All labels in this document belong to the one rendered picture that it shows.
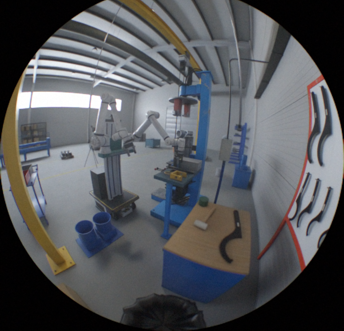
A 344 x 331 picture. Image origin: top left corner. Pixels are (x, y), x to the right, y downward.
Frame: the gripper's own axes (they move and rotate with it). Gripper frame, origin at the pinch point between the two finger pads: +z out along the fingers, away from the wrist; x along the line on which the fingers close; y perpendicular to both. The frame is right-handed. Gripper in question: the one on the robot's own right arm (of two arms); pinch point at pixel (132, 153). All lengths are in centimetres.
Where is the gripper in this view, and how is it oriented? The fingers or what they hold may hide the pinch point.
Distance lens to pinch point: 155.9
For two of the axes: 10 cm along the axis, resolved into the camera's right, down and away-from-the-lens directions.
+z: 3.5, 9.2, 1.9
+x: -3.2, 3.1, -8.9
